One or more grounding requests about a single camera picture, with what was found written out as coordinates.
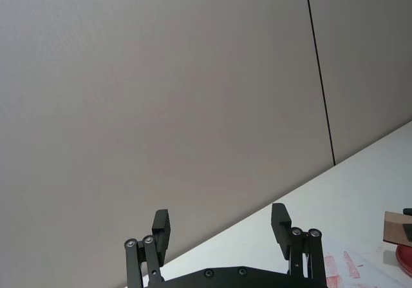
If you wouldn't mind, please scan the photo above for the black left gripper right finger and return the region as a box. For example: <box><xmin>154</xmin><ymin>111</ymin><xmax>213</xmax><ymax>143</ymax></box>
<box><xmin>271</xmin><ymin>202</ymin><xmax>323</xmax><ymax>282</ymax></box>

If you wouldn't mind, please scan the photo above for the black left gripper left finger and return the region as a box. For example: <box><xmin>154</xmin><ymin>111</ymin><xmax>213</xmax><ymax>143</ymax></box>
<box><xmin>124</xmin><ymin>208</ymin><xmax>172</xmax><ymax>288</ymax></box>

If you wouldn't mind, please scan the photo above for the white table cloth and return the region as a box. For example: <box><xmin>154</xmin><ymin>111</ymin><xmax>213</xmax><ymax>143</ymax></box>
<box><xmin>138</xmin><ymin>119</ymin><xmax>412</xmax><ymax>288</ymax></box>

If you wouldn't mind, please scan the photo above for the brown cardboard block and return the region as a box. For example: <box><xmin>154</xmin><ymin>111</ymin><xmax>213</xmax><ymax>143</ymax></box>
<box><xmin>382</xmin><ymin>211</ymin><xmax>412</xmax><ymax>247</ymax></box>

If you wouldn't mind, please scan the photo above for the red round disc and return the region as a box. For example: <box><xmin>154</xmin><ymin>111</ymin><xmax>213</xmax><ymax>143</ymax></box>
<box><xmin>395</xmin><ymin>243</ymin><xmax>412</xmax><ymax>270</ymax></box>

